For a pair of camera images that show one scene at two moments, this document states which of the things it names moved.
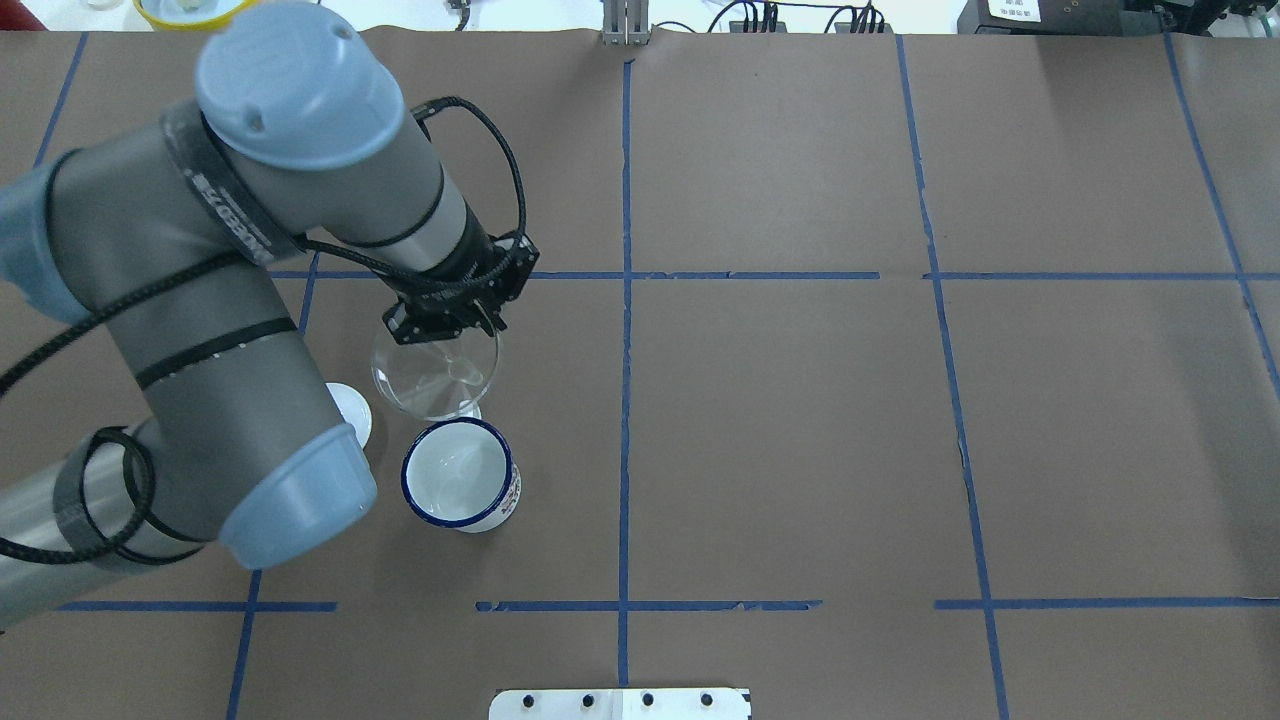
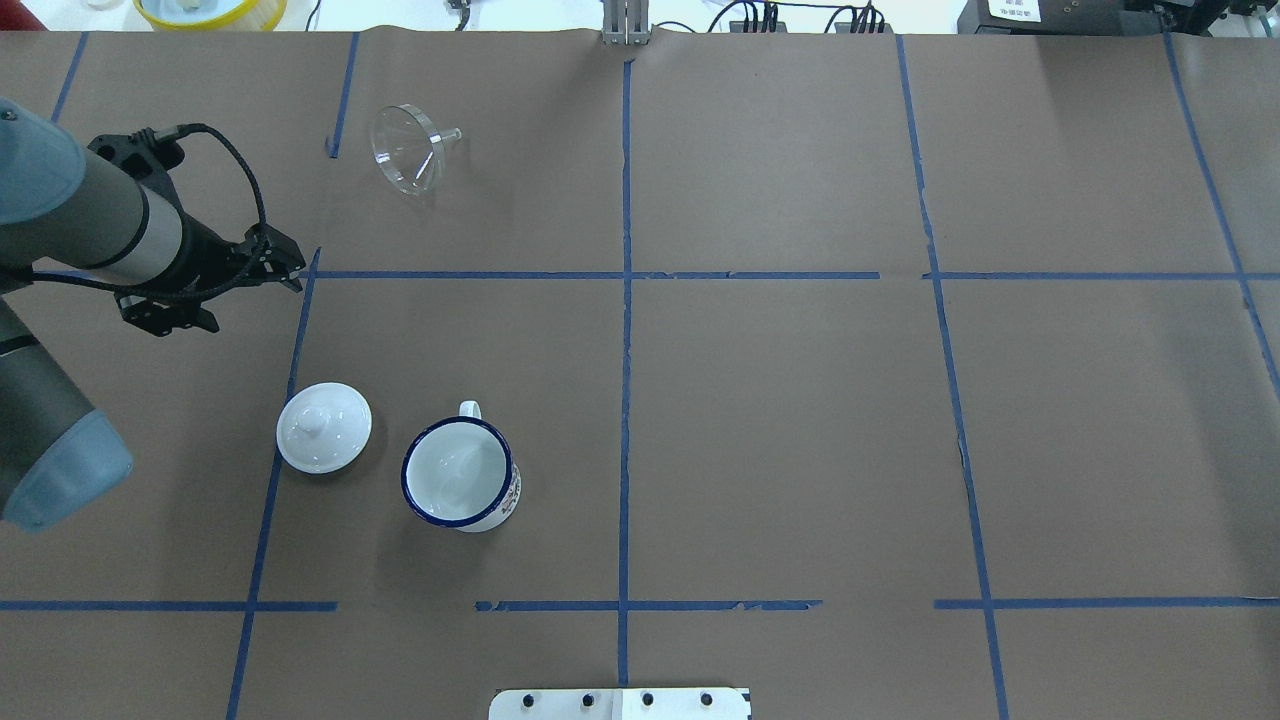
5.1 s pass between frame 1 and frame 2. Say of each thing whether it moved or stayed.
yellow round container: stayed
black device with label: stayed
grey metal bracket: stayed
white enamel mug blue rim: stayed
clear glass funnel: moved
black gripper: moved
